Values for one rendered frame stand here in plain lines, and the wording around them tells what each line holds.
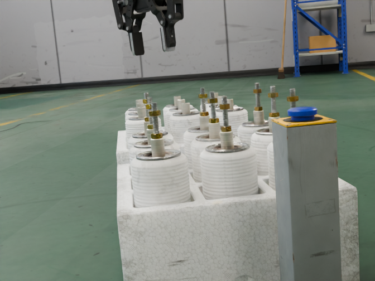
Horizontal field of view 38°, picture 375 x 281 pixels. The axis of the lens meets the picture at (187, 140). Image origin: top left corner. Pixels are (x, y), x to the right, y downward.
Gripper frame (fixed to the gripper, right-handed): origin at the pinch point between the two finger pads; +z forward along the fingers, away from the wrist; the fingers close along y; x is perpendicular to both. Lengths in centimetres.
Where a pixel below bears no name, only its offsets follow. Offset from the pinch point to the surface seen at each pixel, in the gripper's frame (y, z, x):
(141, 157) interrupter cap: 1.9, 17.7, 4.1
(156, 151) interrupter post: 0.8, 17.3, 1.6
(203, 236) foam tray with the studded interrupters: -7.6, 30.7, 1.9
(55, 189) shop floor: 88, 41, -36
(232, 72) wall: 364, 36, -520
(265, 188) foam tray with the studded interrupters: -11.6, 26.0, -10.6
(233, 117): 23, 20, -50
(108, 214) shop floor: 50, 42, -26
